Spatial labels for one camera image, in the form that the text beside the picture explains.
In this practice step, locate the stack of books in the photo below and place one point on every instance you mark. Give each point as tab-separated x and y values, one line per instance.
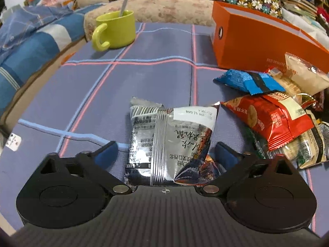
298	0

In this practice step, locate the white cloth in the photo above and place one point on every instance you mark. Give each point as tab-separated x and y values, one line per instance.
303	22

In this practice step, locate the dark red patterned snack packet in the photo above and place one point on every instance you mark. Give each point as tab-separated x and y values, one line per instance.
320	100

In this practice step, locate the blue plaid bedding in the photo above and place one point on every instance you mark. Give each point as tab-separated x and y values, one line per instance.
30	43

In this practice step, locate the white green snack packet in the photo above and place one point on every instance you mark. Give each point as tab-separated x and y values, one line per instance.
311	146

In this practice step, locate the metal spoon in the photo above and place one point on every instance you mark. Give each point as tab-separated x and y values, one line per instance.
124	6

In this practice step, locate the beige cracker packet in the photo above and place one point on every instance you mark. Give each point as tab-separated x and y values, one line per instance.
290	151

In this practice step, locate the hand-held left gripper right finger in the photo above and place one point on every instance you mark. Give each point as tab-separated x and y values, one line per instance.
225	152

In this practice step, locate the blue plaid tablecloth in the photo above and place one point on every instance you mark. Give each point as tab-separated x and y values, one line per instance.
154	77

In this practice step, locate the blue snack packet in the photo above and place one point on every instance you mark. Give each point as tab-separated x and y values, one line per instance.
239	79

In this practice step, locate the green gold snack packet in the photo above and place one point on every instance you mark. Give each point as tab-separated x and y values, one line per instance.
305	100

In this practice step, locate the orange box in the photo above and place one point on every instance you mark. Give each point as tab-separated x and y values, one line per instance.
252	43

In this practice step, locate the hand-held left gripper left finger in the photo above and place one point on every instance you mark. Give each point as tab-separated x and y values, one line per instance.
108	152

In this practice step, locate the round cracker packet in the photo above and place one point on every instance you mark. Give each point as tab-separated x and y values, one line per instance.
287	85

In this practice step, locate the pink quilted cushion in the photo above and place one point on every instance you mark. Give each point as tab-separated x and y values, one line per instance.
167	10

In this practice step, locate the green mug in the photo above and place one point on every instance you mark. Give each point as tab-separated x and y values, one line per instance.
118	30

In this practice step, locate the white tag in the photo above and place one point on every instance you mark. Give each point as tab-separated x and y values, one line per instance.
14	141

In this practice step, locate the clear packet pale contents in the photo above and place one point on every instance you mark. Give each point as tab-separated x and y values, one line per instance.
305	77

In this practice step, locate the silver snack packet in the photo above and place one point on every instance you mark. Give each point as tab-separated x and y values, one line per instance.
144	139

